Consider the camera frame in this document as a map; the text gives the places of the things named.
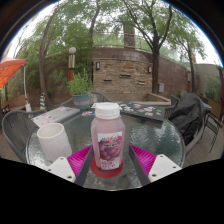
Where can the closed maroon patio umbrella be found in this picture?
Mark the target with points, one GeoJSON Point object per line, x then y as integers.
{"type": "Point", "coordinates": [222, 86]}

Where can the flat round red coaster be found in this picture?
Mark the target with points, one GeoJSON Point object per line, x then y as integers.
{"type": "Point", "coordinates": [106, 173]}

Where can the grey laptop with stickers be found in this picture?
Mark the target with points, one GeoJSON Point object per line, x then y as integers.
{"type": "Point", "coordinates": [55, 116]}

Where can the black laptop with stickers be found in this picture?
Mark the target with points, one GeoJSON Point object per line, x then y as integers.
{"type": "Point", "coordinates": [143, 111]}

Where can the white ceramic cup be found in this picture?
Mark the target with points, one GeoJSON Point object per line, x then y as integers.
{"type": "Point", "coordinates": [55, 143]}

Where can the wooden lamp post white globe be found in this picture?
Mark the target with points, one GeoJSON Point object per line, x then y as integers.
{"type": "Point", "coordinates": [71, 65]}

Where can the dark metal patio chair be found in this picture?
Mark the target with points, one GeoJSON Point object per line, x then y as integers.
{"type": "Point", "coordinates": [215, 125]}

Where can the blue yellow striped bollard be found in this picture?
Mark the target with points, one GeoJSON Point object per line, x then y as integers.
{"type": "Point", "coordinates": [42, 101]}

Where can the potted plant in teal pot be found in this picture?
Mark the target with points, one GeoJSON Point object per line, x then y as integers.
{"type": "Point", "coordinates": [80, 86]}

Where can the orange patio umbrella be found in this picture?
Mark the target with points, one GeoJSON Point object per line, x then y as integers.
{"type": "Point", "coordinates": [10, 70]}

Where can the grey utility box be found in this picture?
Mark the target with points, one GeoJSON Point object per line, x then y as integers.
{"type": "Point", "coordinates": [161, 87]}

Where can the black wall lantern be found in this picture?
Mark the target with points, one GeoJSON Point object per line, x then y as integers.
{"type": "Point", "coordinates": [149, 69]}
{"type": "Point", "coordinates": [98, 66]}

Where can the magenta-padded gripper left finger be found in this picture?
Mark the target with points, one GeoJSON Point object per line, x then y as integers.
{"type": "Point", "coordinates": [61, 168]}

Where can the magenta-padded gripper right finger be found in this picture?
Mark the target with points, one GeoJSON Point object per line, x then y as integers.
{"type": "Point", "coordinates": [163, 166]}

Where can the pink juice bottle white cap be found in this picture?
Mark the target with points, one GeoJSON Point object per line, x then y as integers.
{"type": "Point", "coordinates": [107, 136]}

